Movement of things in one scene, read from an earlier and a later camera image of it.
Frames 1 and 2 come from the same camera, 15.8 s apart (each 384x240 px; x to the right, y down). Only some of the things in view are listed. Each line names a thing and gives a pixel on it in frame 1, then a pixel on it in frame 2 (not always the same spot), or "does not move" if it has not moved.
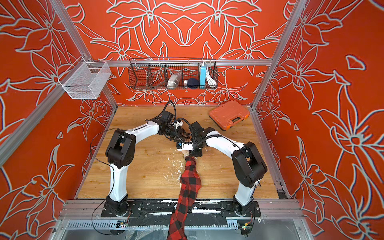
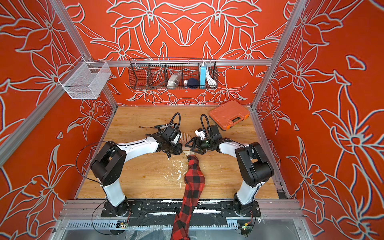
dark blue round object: [193, 83] does not move
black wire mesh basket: [173, 73] does not move
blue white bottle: [203, 76] does not move
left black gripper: [175, 138] → [179, 150]
